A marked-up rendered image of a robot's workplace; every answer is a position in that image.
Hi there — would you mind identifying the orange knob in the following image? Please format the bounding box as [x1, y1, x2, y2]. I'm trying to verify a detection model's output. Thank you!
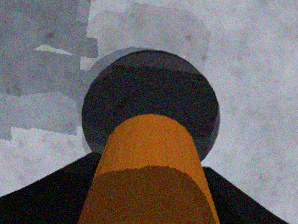
[77, 113, 220, 224]

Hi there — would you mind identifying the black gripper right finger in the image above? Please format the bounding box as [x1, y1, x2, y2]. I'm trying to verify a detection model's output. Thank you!
[202, 167, 287, 224]

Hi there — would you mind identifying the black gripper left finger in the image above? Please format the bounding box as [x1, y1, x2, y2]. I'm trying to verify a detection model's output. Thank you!
[0, 152, 102, 224]

